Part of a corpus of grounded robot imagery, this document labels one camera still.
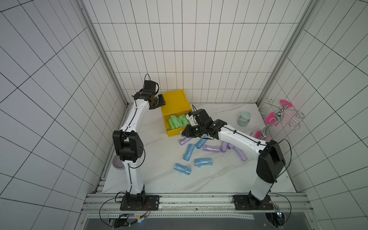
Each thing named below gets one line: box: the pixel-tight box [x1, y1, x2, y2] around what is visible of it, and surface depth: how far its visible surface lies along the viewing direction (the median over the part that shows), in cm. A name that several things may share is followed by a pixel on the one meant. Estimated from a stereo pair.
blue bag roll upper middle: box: [194, 138, 208, 150], surface depth 96 cm
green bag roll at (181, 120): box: [177, 115, 186, 126], surface depth 89 cm
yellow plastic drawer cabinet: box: [161, 90, 193, 138], surface depth 88 cm
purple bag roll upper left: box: [178, 137, 192, 146], surface depth 96 cm
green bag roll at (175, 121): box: [170, 115, 181, 129], surface depth 86 cm
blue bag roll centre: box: [183, 143, 196, 161], surface depth 91 cm
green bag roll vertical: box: [167, 117, 176, 131], surface depth 87 cm
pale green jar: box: [237, 111, 252, 127], surface depth 103 cm
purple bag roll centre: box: [203, 144, 221, 153], surface depth 92 cm
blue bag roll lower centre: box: [194, 157, 213, 168], surface depth 86 cm
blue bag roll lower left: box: [173, 162, 192, 175], surface depth 84 cm
